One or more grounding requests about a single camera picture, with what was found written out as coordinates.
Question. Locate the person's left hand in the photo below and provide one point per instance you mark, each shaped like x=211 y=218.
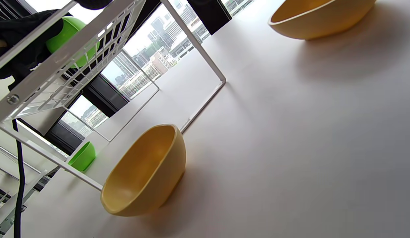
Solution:
x=19 y=29

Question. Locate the green small dish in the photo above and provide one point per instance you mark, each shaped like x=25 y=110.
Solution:
x=72 y=29
x=82 y=157

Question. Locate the yellow small dish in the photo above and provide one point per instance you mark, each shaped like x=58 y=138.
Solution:
x=142 y=172
x=317 y=19

